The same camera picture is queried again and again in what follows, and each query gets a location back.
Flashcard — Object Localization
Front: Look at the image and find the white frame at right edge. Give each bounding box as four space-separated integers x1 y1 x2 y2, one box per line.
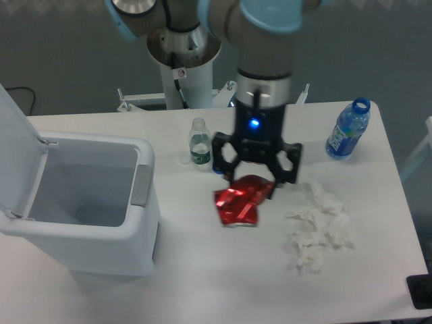
399 116 431 182

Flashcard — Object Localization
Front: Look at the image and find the white trash can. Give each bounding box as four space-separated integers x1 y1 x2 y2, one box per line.
1 132 161 277

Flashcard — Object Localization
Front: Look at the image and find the clear plastic bottle green label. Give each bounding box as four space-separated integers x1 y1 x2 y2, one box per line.
188 117 212 171

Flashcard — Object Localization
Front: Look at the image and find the black device at table edge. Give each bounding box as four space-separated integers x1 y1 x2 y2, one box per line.
406 274 431 310

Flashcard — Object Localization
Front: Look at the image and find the blue bottle cap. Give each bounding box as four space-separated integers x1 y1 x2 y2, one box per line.
212 164 223 175

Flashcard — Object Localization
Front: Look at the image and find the blue plastic bottle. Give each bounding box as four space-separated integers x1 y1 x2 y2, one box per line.
325 97 371 160

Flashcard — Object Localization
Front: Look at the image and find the crumpled white tissue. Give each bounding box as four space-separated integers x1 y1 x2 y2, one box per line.
286 179 355 276

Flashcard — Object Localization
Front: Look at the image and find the white trash can lid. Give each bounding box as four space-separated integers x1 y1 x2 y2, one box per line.
1 88 48 218

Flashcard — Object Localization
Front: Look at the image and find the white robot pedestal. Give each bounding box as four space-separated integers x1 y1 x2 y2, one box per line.
116 18 311 112

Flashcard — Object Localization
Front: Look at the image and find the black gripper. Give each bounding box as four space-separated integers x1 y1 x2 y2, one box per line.
211 101 303 200

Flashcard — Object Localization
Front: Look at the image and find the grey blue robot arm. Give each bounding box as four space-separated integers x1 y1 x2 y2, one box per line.
107 1 322 185

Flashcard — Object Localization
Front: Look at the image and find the crushed red can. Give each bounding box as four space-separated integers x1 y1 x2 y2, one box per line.
213 175 275 227

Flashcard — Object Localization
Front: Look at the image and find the black cable on floor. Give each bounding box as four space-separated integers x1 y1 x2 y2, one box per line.
5 86 36 116

